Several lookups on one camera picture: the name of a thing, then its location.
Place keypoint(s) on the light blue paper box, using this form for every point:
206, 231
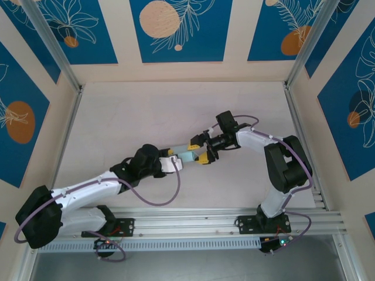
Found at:
187, 155

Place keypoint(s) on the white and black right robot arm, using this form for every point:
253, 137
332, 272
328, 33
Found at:
252, 140

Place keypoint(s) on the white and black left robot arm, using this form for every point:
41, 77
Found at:
88, 188

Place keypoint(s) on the blue panel beige circle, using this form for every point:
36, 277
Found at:
205, 44

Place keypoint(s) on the grey metal sheet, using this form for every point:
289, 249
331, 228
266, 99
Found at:
190, 266

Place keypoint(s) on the blue panel dark circle leaves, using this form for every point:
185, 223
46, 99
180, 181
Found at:
337, 131

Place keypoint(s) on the blue panel fern orange circle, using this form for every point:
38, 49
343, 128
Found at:
269, 35

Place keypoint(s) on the blue panel white flower drawing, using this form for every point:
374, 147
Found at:
88, 44

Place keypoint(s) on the blue panel white line drawing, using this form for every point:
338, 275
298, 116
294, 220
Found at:
41, 58
331, 44

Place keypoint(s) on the blue panel large orange circle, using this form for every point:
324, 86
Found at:
17, 87

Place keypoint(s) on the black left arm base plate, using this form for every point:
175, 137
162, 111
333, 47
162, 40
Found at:
126, 226

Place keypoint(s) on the aluminium mounting rail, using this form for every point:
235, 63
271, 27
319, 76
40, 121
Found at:
187, 222

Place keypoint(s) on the aluminium side rail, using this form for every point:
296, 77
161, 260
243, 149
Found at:
65, 146
292, 102

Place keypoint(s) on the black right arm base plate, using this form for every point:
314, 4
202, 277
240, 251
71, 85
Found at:
246, 224

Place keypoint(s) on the aluminium frame post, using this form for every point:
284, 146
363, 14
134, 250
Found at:
309, 44
53, 44

